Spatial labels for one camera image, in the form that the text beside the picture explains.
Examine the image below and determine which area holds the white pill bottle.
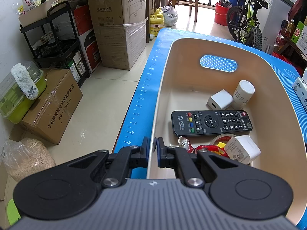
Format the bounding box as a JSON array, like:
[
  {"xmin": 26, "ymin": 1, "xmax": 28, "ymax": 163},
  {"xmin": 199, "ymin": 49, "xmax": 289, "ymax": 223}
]
[{"xmin": 232, "ymin": 80, "xmax": 255, "ymax": 110}]

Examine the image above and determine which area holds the white chest freezer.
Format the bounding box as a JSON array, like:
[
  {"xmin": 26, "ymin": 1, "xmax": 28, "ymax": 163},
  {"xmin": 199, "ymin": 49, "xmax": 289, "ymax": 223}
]
[{"xmin": 257, "ymin": 0, "xmax": 294, "ymax": 55}]

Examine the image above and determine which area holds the red white appliance box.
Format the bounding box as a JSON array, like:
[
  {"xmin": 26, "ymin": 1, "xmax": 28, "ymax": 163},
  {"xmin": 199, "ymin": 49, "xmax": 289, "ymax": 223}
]
[{"xmin": 73, "ymin": 5, "xmax": 102, "ymax": 73}]

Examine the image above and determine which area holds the black tv remote control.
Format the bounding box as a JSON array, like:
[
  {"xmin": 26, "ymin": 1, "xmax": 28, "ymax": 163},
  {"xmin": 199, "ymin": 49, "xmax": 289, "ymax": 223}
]
[{"xmin": 171, "ymin": 110, "xmax": 252, "ymax": 136}]

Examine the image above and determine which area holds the blue silicone table mat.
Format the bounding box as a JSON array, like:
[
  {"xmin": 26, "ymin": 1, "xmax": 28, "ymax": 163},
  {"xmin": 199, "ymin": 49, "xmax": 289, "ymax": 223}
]
[{"xmin": 112, "ymin": 27, "xmax": 307, "ymax": 230}]

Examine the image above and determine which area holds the upper cardboard box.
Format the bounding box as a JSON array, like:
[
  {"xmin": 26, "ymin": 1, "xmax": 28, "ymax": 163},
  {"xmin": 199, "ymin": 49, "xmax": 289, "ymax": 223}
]
[{"xmin": 87, "ymin": 0, "xmax": 146, "ymax": 26}]

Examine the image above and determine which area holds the white plastic bag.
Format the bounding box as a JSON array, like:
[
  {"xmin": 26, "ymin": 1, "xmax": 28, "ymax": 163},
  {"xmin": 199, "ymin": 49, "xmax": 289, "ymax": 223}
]
[{"xmin": 162, "ymin": 6, "xmax": 178, "ymax": 26}]

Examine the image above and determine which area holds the tissue box with pattern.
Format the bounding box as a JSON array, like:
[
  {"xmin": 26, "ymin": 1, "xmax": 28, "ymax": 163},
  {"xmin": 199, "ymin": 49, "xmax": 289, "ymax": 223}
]
[{"xmin": 292, "ymin": 69, "xmax": 307, "ymax": 112}]

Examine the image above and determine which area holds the green plastic container clear lid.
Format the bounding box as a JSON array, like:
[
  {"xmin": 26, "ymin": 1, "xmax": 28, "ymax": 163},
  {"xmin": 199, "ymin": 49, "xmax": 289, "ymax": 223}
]
[{"xmin": 1, "ymin": 61, "xmax": 47, "ymax": 124}]

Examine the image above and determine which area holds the bag of grain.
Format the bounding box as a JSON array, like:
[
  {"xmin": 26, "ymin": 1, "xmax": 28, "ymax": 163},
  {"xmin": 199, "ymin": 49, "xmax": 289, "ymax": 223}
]
[{"xmin": 1, "ymin": 138, "xmax": 56, "ymax": 182}]

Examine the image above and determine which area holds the green black bicycle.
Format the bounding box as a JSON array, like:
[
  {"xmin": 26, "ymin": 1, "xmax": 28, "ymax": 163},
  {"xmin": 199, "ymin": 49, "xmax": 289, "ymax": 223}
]
[{"xmin": 226, "ymin": 0, "xmax": 268, "ymax": 50}]

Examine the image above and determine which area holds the brown cardboard box on floor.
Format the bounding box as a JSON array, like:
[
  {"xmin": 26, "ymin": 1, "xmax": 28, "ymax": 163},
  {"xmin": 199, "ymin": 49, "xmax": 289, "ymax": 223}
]
[{"xmin": 20, "ymin": 69, "xmax": 83, "ymax": 144}]

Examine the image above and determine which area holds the white rolled towel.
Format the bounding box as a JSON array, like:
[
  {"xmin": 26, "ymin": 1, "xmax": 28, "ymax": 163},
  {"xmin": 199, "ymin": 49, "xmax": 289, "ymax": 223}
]
[{"xmin": 10, "ymin": 63, "xmax": 39, "ymax": 101}]

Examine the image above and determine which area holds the red bucket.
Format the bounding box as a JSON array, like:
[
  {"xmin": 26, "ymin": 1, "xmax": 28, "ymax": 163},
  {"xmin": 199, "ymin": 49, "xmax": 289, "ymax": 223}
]
[{"xmin": 214, "ymin": 2, "xmax": 230, "ymax": 26}]

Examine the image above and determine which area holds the white square charger plug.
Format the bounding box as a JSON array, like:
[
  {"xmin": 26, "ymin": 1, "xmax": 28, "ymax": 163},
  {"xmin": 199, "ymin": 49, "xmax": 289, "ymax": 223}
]
[{"xmin": 224, "ymin": 135, "xmax": 261, "ymax": 165}]

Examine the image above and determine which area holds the large wrapped cardboard box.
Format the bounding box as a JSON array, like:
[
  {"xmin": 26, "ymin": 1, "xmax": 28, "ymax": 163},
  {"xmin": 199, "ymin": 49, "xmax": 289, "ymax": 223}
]
[{"xmin": 94, "ymin": 21, "xmax": 146, "ymax": 71}]

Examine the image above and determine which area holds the yellow detergent jug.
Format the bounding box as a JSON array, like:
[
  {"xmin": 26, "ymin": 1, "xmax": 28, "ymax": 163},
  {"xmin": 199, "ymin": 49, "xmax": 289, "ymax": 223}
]
[{"xmin": 149, "ymin": 7, "xmax": 164, "ymax": 37}]

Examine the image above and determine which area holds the white power adapter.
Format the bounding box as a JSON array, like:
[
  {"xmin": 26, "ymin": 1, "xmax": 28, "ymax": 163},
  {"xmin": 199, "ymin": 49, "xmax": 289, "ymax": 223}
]
[{"xmin": 207, "ymin": 89, "xmax": 233, "ymax": 111}]

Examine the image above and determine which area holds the open cardboard box on shelf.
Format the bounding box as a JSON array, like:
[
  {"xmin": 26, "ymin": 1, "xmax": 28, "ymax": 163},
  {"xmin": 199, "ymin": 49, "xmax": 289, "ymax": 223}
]
[{"xmin": 19, "ymin": 0, "xmax": 65, "ymax": 27}]

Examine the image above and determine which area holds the black metal shelf rack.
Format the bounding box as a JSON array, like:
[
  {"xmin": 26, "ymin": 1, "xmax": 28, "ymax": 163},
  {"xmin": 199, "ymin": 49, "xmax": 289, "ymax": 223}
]
[{"xmin": 20, "ymin": 1, "xmax": 90, "ymax": 86}]

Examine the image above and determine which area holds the beige plastic storage basket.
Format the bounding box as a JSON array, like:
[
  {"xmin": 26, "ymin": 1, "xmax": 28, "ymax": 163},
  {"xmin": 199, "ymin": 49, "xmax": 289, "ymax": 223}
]
[{"xmin": 152, "ymin": 38, "xmax": 306, "ymax": 224}]

